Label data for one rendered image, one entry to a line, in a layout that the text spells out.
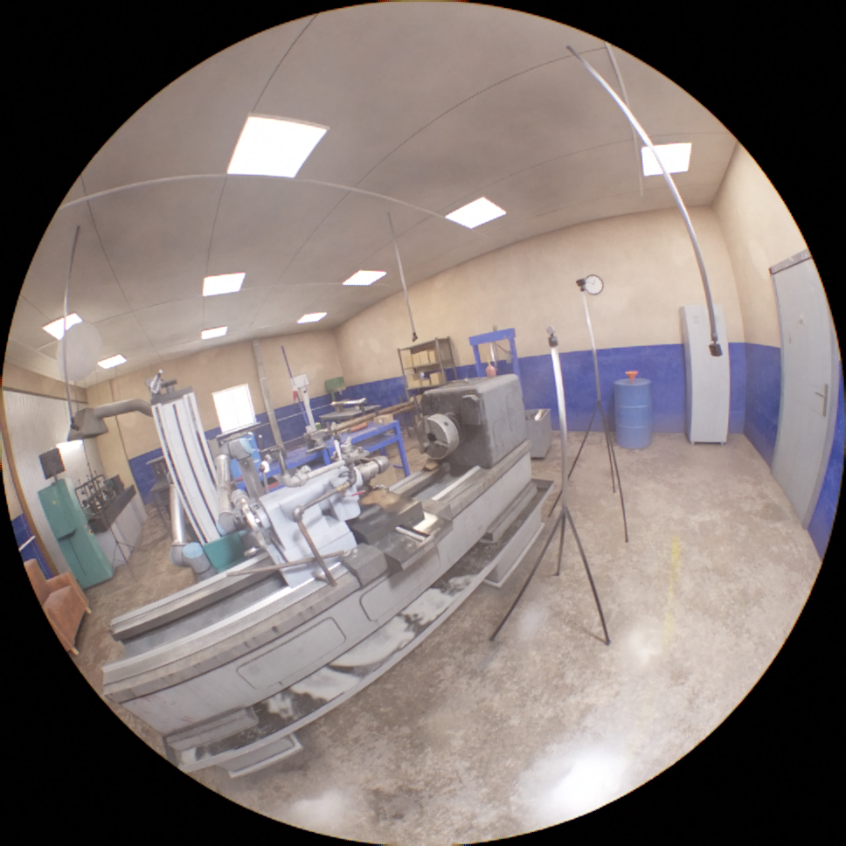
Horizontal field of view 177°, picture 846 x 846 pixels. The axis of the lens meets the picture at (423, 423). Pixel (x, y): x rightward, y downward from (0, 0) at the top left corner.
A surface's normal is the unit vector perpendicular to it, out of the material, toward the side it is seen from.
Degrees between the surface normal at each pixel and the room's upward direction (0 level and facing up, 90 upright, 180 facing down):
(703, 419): 90
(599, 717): 0
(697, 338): 90
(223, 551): 90
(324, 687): 0
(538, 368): 90
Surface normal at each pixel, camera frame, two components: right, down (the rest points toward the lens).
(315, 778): -0.20, -0.96
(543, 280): -0.68, 0.29
